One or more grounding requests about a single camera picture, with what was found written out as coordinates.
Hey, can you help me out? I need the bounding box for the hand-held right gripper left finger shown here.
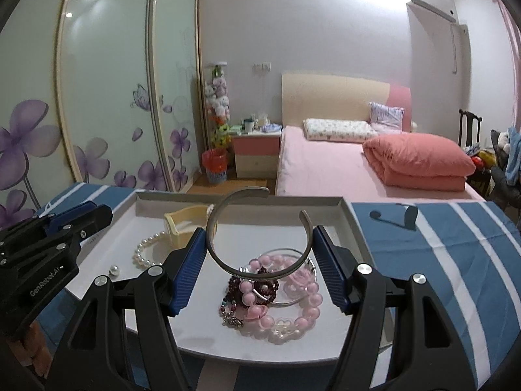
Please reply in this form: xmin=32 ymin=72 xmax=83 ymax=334
xmin=45 ymin=227 xmax=207 ymax=391

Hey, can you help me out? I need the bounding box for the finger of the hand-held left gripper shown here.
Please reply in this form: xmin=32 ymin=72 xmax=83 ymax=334
xmin=16 ymin=201 xmax=99 ymax=237
xmin=57 ymin=205 xmax=114 ymax=250

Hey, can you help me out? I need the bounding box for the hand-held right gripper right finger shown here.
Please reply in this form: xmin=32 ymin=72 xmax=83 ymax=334
xmin=313 ymin=224 xmax=494 ymax=391

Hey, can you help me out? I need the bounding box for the pink bead bracelet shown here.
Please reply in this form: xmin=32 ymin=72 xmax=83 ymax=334
xmin=240 ymin=253 xmax=324 ymax=340

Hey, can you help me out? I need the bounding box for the cream wide cuff bracelet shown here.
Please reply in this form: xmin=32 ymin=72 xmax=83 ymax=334
xmin=163 ymin=205 xmax=212 ymax=248

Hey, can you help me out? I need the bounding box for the grey cuff bangle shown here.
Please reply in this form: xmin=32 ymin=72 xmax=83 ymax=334
xmin=205 ymin=186 xmax=314 ymax=280

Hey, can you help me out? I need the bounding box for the dark red bead bracelet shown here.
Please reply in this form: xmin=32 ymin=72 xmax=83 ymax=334
xmin=228 ymin=267 xmax=281 ymax=306

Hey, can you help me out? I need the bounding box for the grey cardboard tray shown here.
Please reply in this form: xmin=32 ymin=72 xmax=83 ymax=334
xmin=61 ymin=189 xmax=391 ymax=365

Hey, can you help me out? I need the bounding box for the silver charm bracelet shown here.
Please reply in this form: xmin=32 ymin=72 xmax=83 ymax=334
xmin=220 ymin=299 xmax=246 ymax=329

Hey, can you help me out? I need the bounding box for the person's left hand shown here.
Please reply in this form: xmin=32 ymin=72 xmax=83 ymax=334
xmin=18 ymin=320 xmax=47 ymax=365

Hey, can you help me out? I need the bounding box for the thin silver bangle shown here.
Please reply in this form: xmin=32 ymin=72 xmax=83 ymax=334
xmin=240 ymin=246 xmax=320 ymax=308

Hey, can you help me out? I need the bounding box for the red trash bin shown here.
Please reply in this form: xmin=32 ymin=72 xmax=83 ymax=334
xmin=202 ymin=149 xmax=229 ymax=184

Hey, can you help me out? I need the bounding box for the bed with pink sheet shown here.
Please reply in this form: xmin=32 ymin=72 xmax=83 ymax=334
xmin=275 ymin=125 xmax=489 ymax=202

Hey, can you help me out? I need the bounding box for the floral sliding door wardrobe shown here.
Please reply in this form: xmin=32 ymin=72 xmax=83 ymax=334
xmin=0 ymin=0 xmax=212 ymax=221

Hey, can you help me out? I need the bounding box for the pink beige nightstand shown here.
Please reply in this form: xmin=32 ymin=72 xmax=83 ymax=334
xmin=232 ymin=128 xmax=282 ymax=179

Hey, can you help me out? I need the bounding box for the floral white pillow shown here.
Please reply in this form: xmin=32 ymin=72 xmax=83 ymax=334
xmin=302 ymin=118 xmax=379 ymax=144

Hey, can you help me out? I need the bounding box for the folded pink quilt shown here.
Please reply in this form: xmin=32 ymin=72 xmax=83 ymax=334
xmin=362 ymin=132 xmax=477 ymax=192

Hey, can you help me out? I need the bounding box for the small purple print pillow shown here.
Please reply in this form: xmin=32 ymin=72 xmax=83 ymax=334
xmin=368 ymin=102 xmax=405 ymax=130

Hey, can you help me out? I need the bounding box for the beige pink headboard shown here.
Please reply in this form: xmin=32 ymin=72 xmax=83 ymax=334
xmin=282 ymin=72 xmax=413 ymax=131

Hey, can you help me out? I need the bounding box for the hanging plush toy stack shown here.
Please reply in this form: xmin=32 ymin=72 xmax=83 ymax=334
xmin=204 ymin=65 xmax=232 ymax=151

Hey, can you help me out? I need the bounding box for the colourful toy pile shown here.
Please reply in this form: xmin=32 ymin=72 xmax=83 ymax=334
xmin=468 ymin=147 xmax=495 ymax=172

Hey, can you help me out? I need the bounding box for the grey padded chair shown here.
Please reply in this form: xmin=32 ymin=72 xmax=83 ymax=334
xmin=488 ymin=129 xmax=521 ymax=212

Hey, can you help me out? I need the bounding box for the dark wooden chair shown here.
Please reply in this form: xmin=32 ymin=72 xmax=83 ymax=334
xmin=458 ymin=109 xmax=483 ymax=147

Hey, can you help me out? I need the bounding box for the blue garment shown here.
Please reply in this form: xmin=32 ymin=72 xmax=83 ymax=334
xmin=505 ymin=126 xmax=521 ymax=186

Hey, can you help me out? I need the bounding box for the white pipe cover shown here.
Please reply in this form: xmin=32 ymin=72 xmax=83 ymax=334
xmin=450 ymin=22 xmax=469 ymax=75

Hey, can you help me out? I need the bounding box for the white air conditioner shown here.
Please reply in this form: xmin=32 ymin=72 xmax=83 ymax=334
xmin=409 ymin=0 xmax=458 ymax=23

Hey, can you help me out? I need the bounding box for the pink curtain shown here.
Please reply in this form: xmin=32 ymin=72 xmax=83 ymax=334
xmin=494 ymin=0 xmax=521 ymax=127

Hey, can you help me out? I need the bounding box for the white pearl bracelet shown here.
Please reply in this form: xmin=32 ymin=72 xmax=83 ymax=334
xmin=132 ymin=204 xmax=214 ymax=271

